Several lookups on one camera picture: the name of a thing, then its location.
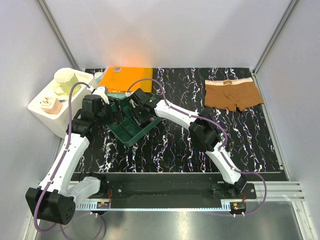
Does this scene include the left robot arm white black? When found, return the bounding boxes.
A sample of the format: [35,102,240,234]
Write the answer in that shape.
[25,93,114,225]

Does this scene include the green divided organizer tray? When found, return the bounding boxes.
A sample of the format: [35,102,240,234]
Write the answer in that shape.
[107,98,163,147]

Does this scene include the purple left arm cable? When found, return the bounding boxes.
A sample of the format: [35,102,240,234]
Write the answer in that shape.
[33,81,107,239]

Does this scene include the pink box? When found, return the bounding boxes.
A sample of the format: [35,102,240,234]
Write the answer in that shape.
[40,97,63,115]

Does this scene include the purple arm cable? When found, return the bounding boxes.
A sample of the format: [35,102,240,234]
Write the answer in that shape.
[126,78,268,217]
[33,81,107,239]

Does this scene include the yellow green cup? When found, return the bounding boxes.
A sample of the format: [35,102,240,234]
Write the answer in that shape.
[52,67,78,96]

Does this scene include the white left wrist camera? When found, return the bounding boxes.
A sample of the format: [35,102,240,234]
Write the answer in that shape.
[91,86,110,105]

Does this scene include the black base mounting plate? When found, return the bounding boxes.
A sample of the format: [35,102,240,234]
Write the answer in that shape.
[47,171,288,210]

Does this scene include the white storage bin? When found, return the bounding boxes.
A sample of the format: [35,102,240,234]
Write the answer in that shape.
[27,68,98,139]

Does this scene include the aluminium front rail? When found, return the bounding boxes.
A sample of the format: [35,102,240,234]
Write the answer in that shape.
[75,181,304,215]

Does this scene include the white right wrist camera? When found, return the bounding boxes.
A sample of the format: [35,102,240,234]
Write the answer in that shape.
[125,92,133,98]

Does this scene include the brown boxer briefs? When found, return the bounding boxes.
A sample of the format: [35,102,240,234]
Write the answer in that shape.
[204,77,264,112]

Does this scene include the orange and teal folders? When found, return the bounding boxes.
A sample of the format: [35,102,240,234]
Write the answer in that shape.
[97,66,153,94]

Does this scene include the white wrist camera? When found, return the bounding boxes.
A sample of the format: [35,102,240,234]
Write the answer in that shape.
[91,86,110,105]
[125,92,133,98]

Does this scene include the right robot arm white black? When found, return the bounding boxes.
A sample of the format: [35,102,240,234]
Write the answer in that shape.
[125,88,247,199]

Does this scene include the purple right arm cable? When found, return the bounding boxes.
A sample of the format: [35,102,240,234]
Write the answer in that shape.
[126,78,268,217]

